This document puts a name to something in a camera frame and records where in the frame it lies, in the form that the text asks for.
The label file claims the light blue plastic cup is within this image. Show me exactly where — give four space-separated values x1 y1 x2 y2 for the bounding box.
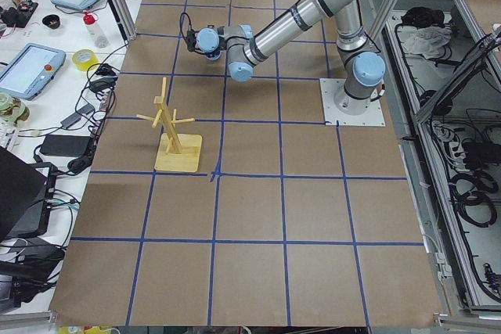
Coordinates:
204 51 221 61

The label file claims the small black bowl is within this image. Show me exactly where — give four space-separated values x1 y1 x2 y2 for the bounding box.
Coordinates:
42 14 61 30

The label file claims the clear bottle red cap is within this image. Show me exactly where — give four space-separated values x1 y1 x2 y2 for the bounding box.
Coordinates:
83 11 109 48

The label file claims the wooden mug tree stand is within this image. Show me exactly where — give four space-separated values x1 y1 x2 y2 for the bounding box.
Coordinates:
136 77 203 173

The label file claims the black laptop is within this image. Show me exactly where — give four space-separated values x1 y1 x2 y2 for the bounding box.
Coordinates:
1 149 56 240

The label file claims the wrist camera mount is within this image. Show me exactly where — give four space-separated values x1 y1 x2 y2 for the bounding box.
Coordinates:
185 28 196 52

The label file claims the yellow tape roll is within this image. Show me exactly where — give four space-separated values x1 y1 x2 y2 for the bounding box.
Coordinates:
72 48 99 71

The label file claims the black power adapter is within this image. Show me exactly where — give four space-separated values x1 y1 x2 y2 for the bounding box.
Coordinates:
40 135 91 157

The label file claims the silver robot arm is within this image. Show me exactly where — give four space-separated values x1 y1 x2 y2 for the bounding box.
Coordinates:
185 0 386 110

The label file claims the white crumpled cloth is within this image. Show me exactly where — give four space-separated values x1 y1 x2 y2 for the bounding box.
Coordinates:
402 26 452 59

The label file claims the near blue teach pendant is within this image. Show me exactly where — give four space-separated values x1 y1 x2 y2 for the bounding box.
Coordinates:
1 43 67 100

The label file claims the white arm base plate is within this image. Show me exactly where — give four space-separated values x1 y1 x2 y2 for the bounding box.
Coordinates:
319 78 385 127

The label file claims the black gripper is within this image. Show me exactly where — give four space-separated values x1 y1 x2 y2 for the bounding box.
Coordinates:
196 48 221 56

